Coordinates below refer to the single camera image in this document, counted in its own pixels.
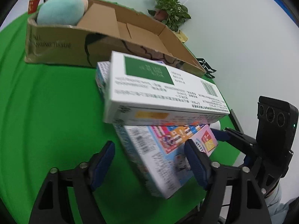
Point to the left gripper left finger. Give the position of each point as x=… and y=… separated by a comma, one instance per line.
x=52, y=204

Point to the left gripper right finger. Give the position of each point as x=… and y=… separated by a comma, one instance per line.
x=247, y=204

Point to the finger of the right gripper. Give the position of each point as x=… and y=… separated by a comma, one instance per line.
x=220, y=135

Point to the white handheld device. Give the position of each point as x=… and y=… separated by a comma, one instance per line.
x=216, y=125

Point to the colourful board game box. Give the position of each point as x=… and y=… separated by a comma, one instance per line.
x=158, y=150

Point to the white green medicine box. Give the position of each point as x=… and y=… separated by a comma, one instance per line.
x=140, y=91

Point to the person grey sleeve forearm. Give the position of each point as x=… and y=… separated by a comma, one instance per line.
x=281, y=212

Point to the green table cloth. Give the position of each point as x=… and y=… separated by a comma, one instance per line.
x=51, y=116

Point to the yellow paper under plant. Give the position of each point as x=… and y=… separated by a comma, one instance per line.
x=181, y=36

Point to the right potted green plant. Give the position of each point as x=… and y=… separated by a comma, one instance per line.
x=171, y=13

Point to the brown cardboard box tray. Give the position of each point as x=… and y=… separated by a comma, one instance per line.
x=140, y=35

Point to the cardboard divider panel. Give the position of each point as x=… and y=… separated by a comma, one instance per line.
x=100, y=19

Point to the pastel plush pillow toy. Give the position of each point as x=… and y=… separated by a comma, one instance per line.
x=62, y=12

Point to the red paper cup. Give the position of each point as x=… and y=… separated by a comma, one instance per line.
x=33, y=6

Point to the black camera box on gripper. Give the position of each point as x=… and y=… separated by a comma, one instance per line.
x=277, y=123

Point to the black folding bracket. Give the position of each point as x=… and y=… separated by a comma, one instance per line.
x=209, y=70

